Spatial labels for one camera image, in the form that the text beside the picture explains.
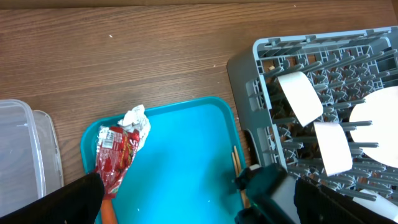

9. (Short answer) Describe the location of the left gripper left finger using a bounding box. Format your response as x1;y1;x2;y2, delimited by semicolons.
1;173;104;224

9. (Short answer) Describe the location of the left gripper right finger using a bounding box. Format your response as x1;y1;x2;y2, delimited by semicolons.
294;177;395;224

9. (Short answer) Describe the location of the orange carrot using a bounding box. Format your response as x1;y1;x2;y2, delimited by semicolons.
100;200;118;224

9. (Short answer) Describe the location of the red snack wrapper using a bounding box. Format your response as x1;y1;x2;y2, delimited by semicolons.
94;126;140;200

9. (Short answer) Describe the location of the cream plastic cup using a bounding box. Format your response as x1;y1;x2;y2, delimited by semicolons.
353;189;397;223

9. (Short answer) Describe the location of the pink bowl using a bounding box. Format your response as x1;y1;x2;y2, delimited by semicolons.
313;122;353;177

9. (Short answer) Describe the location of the wooden chopstick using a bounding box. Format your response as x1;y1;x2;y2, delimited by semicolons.
233;145;251;208
231;151;249;209

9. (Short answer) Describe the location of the white tissue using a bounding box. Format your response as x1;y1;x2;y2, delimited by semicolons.
118;105;151;151

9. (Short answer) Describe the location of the white bowl with food scraps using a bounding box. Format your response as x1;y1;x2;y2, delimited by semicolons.
277;72;323;127

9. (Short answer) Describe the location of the large pink plate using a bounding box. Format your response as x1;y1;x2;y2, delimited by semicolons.
349;86;398;168

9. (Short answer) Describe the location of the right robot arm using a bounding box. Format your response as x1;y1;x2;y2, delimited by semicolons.
234;164;300;224

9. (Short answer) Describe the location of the grey dishwasher rack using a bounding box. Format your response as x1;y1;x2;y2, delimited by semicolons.
227;27;397;203

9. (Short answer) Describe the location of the clear plastic bin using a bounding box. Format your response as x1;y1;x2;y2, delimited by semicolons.
0;100;64;217

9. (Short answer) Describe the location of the teal serving tray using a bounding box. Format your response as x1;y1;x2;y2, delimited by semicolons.
80;96;248;224

